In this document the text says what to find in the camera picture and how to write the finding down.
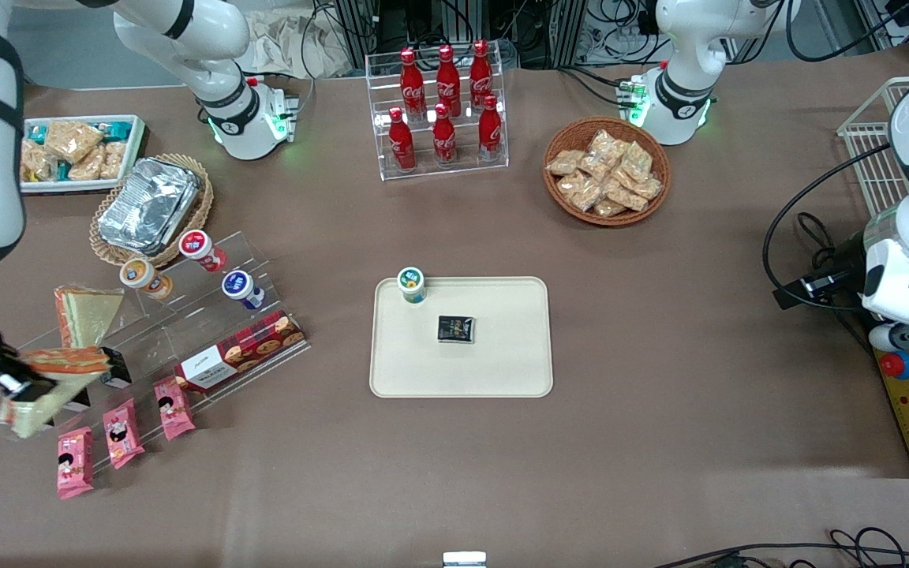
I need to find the oval wicker basket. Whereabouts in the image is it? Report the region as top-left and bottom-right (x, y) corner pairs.
(89, 153), (215, 269)

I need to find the clear acrylic stepped stand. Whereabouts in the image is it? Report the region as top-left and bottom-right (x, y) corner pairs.
(0, 229), (312, 474)

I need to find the aluminium frame rack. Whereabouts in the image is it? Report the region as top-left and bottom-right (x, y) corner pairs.
(332, 0), (664, 72)

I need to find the clear acrylic bottle rack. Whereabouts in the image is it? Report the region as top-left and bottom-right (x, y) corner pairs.
(365, 41), (511, 182)

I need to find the red cola bottle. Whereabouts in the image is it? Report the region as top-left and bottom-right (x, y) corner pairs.
(469, 39), (495, 111)
(477, 95), (503, 163)
(399, 47), (427, 121)
(432, 103), (458, 166)
(388, 106), (417, 173)
(436, 44), (462, 118)

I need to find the white wire basket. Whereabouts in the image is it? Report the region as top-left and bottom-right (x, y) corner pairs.
(837, 77), (909, 218)

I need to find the cream plastic tray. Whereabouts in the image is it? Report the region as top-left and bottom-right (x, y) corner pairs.
(369, 276), (555, 399)

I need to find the red plaid cookie box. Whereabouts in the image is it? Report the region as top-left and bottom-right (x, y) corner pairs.
(174, 310), (307, 393)

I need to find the black cable bundle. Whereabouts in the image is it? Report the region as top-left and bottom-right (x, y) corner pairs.
(652, 527), (909, 568)

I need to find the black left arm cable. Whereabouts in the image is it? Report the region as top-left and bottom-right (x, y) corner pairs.
(762, 142), (897, 312)

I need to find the round wicker basket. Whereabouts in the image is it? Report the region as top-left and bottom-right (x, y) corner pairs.
(543, 117), (672, 228)

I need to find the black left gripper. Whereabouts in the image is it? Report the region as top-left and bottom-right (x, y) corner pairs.
(774, 237), (870, 310)

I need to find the blue capped yogurt bottle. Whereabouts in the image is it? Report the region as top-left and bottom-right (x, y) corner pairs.
(222, 270), (266, 310)

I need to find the silver foil container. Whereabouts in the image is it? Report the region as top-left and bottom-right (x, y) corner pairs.
(98, 157), (203, 256)

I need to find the peanut crisp packet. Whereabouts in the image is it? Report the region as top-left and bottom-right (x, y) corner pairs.
(99, 140), (128, 181)
(68, 146), (106, 182)
(44, 120), (104, 164)
(21, 138), (57, 182)

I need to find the sandwich with lettuce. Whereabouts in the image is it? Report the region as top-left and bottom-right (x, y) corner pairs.
(54, 286), (125, 352)
(0, 346), (114, 440)

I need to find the crumpled clear plastic sheet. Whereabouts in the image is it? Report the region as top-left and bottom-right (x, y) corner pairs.
(249, 8), (365, 80)

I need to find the white rectangular tub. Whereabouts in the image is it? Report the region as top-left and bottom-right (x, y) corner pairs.
(21, 114), (148, 195)

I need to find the green capped yogurt bottle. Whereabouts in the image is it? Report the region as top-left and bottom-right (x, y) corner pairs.
(397, 267), (428, 305)

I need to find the pink snack packet cow print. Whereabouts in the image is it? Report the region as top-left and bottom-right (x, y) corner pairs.
(102, 397), (146, 470)

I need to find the red capped yogurt bottle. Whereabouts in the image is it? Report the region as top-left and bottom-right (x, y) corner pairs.
(178, 229), (228, 274)

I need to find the pink snack packet girl print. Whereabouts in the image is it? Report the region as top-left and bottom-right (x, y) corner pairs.
(56, 426), (96, 501)
(153, 375), (196, 441)

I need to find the orange capped yogurt bottle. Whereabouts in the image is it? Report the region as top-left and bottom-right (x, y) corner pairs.
(119, 258), (174, 301)

